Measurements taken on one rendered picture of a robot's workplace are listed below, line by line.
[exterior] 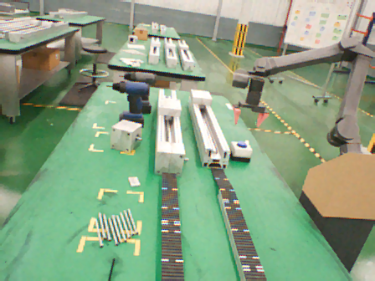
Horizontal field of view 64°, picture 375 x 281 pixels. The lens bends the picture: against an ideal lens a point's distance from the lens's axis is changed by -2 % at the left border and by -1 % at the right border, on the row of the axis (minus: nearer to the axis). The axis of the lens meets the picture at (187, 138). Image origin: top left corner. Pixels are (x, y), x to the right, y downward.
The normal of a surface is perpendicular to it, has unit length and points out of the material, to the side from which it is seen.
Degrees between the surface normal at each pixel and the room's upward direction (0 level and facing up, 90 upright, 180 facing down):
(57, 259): 0
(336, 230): 90
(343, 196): 90
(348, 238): 90
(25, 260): 0
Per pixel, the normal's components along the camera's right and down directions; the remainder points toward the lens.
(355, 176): 0.09, 0.41
